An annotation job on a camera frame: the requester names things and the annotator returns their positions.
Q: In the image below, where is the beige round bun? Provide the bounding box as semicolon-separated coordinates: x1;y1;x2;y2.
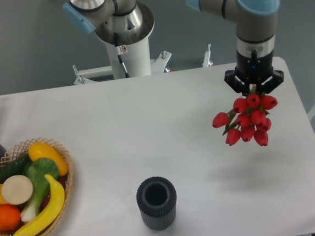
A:
1;175;34;205

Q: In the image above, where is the woven wicker basket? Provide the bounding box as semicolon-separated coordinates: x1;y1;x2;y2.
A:
0;138;74;236

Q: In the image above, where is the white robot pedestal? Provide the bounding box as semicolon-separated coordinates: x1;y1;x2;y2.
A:
63;2;172;85

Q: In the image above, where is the red tulip bouquet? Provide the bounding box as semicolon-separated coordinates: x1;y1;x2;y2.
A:
212;85;278;146

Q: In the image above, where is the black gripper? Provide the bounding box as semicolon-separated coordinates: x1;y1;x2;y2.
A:
224;51;284;96

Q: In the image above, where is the yellow banana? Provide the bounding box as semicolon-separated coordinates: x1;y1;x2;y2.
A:
12;174;65;236

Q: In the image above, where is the dark grey ribbed vase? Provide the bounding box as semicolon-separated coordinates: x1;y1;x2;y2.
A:
136;176;177;230

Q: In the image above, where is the yellow lemon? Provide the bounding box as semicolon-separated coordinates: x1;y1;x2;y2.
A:
28;142;69;177

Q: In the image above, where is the black cable on pedestal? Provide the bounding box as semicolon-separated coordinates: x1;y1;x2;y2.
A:
113;31;131;79

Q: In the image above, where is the dark red fruit in basket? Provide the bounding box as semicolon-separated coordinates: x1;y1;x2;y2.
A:
41;176;67;210

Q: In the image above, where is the green bok choy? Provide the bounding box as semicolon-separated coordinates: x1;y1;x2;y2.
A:
21;158;59;223

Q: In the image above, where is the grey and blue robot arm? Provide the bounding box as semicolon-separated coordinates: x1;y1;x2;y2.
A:
62;0;284;96

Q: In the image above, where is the green cucumber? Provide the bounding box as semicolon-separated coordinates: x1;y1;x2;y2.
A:
0;153;31;184

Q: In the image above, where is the orange fruit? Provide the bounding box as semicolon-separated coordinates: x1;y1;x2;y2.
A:
0;205;21;232

